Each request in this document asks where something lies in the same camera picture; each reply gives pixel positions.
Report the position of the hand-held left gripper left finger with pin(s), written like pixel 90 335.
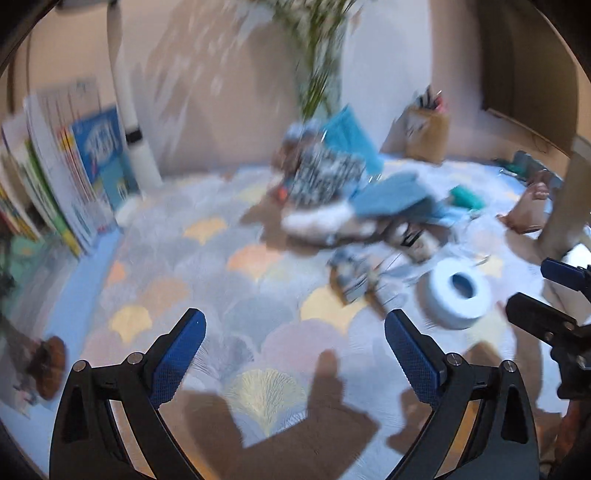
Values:
pixel 182 355

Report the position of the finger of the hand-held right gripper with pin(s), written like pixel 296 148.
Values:
pixel 535 311
pixel 565 273

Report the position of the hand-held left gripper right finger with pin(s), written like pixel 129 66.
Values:
pixel 411 355

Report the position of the light blue knitted cloth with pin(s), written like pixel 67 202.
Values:
pixel 397 196

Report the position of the white plush toy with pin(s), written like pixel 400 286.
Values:
pixel 314 221

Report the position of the white tape roll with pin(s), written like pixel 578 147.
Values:
pixel 438 300

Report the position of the person's bare foot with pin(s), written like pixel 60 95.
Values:
pixel 526 212

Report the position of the blue white patterned packet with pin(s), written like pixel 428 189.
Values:
pixel 353 277

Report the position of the small beige plush toy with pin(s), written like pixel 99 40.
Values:
pixel 413 242

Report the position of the grey green desk item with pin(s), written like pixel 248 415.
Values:
pixel 524 164

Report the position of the teal roll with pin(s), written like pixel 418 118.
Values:
pixel 466 197

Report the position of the brown fuzzy object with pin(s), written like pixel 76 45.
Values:
pixel 48 369

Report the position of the cardboard pen holder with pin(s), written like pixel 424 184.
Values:
pixel 429 138

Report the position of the black white patterned pouch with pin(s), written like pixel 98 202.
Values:
pixel 328 175

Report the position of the blue book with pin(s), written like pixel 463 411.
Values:
pixel 108 157

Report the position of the dark flat monitor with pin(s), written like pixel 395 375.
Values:
pixel 531 60

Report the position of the bunch of pens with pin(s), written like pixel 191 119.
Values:
pixel 431 99

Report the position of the row of colourful books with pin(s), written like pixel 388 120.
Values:
pixel 16 184

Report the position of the white desk lamp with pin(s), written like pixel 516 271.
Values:
pixel 134 115

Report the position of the glass vase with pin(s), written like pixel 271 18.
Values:
pixel 323 74

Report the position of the green flower stems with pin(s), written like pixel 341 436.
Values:
pixel 314 27

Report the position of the beige wooden post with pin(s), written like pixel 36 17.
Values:
pixel 565 207

